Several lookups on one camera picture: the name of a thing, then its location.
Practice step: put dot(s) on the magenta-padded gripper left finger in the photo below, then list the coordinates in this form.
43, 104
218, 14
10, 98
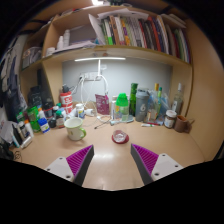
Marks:
61, 166

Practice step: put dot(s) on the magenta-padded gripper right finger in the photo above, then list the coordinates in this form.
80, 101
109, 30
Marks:
165, 165

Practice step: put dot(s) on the clear bottle with green cap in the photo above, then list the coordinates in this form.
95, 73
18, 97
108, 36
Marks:
122, 100

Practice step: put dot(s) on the white mug with green rim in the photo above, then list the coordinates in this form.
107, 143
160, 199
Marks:
74, 130

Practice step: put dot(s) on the white marker pen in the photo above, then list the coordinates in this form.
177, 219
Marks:
150, 125

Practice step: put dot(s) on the brown mug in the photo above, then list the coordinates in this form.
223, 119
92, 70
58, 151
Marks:
181, 124

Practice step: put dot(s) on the blue bottle with white label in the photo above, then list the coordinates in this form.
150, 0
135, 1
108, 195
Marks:
44, 125

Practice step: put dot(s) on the dark bottle with green lid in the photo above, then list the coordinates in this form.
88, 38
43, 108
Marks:
60, 120

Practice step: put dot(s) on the flat round red coaster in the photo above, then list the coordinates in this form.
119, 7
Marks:
120, 142

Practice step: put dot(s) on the clear bottle with yellow cap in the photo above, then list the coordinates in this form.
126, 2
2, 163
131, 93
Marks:
155, 106

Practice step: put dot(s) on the green plastic container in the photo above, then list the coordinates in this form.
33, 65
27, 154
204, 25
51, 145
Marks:
32, 114

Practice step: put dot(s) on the grey shaker bottle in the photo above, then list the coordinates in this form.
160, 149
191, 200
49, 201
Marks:
141, 106

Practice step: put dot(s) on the clear glass bottle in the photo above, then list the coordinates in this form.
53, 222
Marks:
178, 100

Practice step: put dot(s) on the red and white canister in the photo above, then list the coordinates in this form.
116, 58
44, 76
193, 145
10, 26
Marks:
66, 99

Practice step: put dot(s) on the tall green bottle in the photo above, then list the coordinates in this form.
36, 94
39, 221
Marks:
133, 98

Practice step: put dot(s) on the maroon printed card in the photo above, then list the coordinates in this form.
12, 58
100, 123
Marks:
102, 104

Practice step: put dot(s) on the large black jar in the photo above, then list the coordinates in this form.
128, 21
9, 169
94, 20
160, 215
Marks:
35, 96

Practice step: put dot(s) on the white LED desk lamp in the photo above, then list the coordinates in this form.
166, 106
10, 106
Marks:
100, 59

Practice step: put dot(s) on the white wall power socket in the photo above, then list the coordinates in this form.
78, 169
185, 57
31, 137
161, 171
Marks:
89, 76

